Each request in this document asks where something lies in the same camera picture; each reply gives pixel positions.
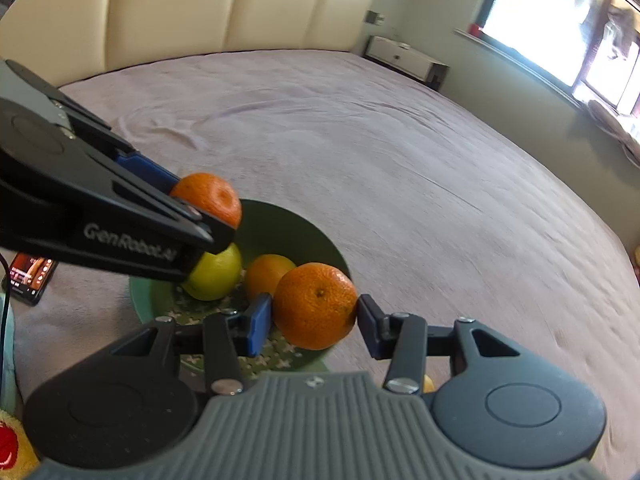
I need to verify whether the green colander bowl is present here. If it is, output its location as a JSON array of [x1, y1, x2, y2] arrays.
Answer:
[[129, 198, 350, 379]]

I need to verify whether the pink bed blanket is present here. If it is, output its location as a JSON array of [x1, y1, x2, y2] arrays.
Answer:
[[24, 50, 639, 479]]

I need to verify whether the cream padded headboard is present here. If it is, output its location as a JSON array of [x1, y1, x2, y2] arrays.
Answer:
[[1, 0, 372, 87]]

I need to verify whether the cushion on window sill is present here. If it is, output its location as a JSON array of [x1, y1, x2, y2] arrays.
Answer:
[[587, 100, 639, 167]]

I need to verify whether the green yellow pear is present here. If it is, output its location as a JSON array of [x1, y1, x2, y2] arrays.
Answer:
[[182, 244, 242, 301]]

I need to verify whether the wall socket panel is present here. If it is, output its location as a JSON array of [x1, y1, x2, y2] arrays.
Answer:
[[366, 10, 385, 26]]

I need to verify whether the tangerine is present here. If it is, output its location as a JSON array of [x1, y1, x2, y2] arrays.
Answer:
[[272, 262, 358, 351], [169, 172, 242, 229]]

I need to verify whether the large orange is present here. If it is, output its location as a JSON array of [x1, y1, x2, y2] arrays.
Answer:
[[244, 254, 296, 301]]

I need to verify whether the smartphone with lit screen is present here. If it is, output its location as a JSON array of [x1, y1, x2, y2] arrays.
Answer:
[[2, 252, 58, 307]]

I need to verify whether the white bedside cabinet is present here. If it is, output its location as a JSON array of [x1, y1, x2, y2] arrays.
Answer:
[[363, 36, 449, 91]]

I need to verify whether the red cup on sill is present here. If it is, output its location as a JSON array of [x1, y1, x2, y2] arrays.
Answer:
[[468, 23, 482, 36]]

